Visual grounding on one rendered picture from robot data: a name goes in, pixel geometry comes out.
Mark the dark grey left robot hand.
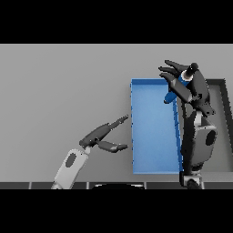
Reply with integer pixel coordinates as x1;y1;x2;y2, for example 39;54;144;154
78;114;129;154

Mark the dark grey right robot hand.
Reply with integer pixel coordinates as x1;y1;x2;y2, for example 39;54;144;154
157;59;217;118

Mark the blue pipe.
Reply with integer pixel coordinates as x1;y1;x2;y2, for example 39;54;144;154
163;63;199;105

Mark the dark grey bin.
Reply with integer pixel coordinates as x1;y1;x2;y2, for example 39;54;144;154
181;78;233;173

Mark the blue bin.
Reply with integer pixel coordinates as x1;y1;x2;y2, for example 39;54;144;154
129;78;184;176

